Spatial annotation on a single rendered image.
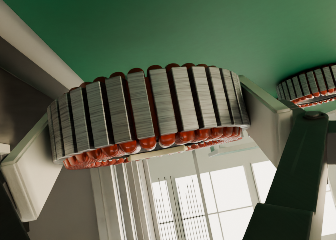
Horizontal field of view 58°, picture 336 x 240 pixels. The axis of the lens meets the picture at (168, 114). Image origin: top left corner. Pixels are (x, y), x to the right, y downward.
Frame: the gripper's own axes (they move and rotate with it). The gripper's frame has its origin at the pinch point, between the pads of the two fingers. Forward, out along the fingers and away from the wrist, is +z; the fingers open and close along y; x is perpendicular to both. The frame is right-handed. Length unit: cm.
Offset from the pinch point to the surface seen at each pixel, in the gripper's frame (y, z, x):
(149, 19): 1.1, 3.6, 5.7
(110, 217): -8.7, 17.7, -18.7
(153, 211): -7, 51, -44
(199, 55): 5.1, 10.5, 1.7
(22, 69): -7.8, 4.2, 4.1
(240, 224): 117, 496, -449
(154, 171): -42, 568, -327
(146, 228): -6.2, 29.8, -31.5
